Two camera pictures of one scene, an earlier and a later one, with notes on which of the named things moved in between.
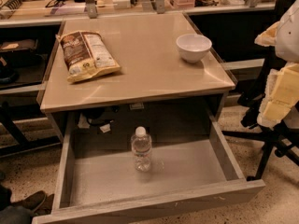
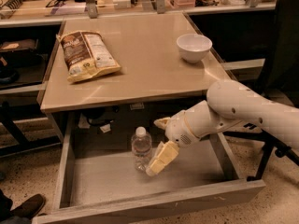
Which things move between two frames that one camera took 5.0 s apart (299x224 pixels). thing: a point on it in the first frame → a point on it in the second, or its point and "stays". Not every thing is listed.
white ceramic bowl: [193, 47] stays
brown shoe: [37, 203] → [30, 207]
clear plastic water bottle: [141, 149] stays
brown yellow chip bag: [86, 56] stays
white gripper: [289, 37] → [177, 129]
